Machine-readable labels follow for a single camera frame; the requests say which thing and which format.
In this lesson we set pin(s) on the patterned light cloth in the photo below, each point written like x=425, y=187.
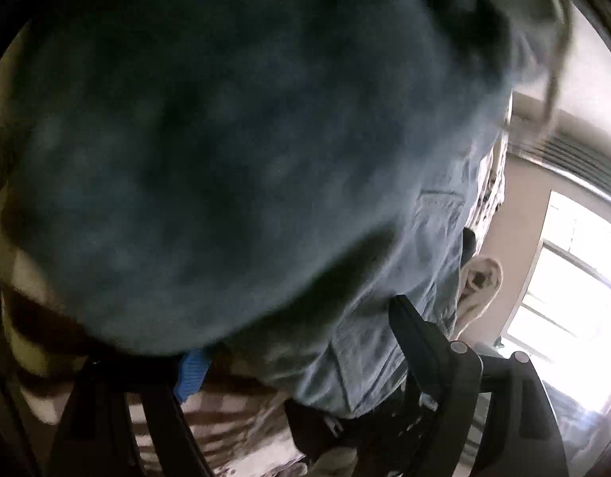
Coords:
x=493, y=194

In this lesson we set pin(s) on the white wall air conditioner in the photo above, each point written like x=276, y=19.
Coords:
x=574, y=154

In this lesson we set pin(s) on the blue denim pants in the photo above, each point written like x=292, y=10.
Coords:
x=226, y=159

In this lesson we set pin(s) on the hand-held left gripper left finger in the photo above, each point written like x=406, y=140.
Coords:
x=192, y=373

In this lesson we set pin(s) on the brown and cream striped blanket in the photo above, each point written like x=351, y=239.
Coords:
x=226, y=410

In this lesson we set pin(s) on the cream cloth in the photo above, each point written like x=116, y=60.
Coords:
x=479, y=283

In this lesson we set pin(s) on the dark cloth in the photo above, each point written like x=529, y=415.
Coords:
x=330, y=432

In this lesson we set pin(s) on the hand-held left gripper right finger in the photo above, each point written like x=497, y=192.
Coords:
x=425, y=345

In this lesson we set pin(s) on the bright window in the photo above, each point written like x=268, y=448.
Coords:
x=569, y=298

